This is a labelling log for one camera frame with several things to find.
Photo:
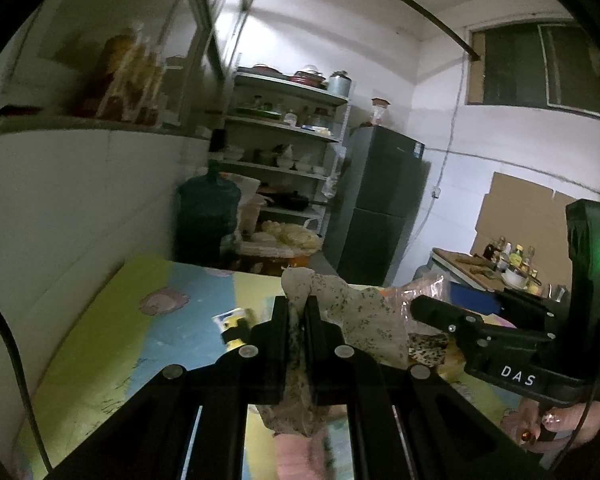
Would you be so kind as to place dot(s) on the yellow and white packet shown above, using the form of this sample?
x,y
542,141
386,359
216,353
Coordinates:
x,y
232,322

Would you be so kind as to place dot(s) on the metal shelf rack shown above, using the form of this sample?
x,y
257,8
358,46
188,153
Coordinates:
x,y
285,125

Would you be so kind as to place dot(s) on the large blue water jug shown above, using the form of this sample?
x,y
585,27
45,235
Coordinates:
x,y
207,215

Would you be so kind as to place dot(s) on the red pot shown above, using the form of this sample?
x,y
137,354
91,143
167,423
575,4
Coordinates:
x,y
307,79

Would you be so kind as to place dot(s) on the person's right hand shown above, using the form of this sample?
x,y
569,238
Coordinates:
x,y
555,420

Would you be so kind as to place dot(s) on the set of white bowls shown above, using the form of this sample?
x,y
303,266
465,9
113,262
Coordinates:
x,y
290,160

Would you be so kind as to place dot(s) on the beige speckled cloth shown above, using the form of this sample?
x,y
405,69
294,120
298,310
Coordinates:
x,y
365,320

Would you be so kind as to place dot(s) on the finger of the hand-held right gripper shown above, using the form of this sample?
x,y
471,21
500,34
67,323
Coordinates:
x,y
530,310
440,312

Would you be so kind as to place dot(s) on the cluster of condiment bottles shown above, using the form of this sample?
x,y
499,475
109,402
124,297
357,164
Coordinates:
x,y
515,257

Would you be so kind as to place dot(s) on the translucent plastic container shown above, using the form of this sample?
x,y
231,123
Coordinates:
x,y
251,215

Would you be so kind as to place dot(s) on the black frying pan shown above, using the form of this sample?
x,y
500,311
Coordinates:
x,y
292,201

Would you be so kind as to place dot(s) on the orange snack packet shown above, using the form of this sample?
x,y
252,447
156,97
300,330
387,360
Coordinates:
x,y
107,75
130,87

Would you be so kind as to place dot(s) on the white wall socket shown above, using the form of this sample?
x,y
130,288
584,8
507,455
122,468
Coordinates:
x,y
436,192

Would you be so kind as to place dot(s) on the dark grey fridge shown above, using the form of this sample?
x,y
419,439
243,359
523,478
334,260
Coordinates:
x,y
380,200

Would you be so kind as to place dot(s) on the wooden side table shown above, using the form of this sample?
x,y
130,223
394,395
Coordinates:
x,y
460,262

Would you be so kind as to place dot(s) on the woven basket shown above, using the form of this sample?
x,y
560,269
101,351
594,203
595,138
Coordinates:
x,y
285,237

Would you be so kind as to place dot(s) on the brown cardboard sheet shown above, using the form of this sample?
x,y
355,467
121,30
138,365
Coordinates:
x,y
520,210

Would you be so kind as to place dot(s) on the leopard print cloth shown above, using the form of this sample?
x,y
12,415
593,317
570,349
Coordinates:
x,y
427,350

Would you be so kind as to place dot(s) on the wall cupboard with glass doors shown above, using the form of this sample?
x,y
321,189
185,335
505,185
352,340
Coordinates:
x,y
80,60

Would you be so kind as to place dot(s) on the window with dark panes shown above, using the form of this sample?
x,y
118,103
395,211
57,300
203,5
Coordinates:
x,y
520,65

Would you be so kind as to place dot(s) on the jar with brown cap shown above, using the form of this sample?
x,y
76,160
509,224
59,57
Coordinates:
x,y
378,112

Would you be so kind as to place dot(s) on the clear plastic bag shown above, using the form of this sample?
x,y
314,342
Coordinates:
x,y
420,290

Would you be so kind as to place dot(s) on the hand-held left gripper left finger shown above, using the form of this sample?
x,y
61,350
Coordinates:
x,y
279,332

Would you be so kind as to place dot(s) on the metal pot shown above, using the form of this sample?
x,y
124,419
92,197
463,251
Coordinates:
x,y
339,85

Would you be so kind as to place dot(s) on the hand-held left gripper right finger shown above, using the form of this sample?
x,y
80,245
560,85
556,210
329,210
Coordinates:
x,y
314,335

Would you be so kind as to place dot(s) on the white bowl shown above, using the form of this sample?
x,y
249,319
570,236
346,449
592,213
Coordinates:
x,y
516,277

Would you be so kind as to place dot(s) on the blue box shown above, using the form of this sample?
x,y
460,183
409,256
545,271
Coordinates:
x,y
472,297

